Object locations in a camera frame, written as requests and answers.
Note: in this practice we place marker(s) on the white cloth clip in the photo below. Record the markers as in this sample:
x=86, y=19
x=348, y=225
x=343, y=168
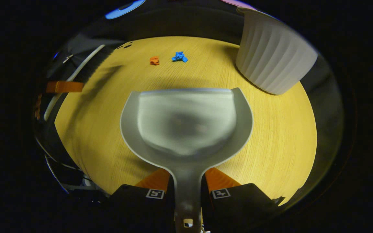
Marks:
x=67, y=58

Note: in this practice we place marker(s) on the white dustpan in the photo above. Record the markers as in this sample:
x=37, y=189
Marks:
x=186, y=123

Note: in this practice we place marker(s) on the orange paper trash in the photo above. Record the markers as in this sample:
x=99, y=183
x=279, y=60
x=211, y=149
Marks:
x=154, y=60

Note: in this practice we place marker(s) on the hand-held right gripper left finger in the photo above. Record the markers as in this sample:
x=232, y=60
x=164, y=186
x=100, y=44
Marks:
x=134, y=207

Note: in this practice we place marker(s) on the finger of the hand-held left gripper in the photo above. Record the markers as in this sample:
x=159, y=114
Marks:
x=65, y=86

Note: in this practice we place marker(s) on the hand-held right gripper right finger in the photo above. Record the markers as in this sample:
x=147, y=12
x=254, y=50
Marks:
x=244, y=207

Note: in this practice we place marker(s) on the blue paper trash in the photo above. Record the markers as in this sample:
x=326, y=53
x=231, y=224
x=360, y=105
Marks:
x=179, y=57

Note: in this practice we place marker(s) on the white ribbed garbage bin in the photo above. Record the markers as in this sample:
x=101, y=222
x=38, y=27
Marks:
x=270, y=55

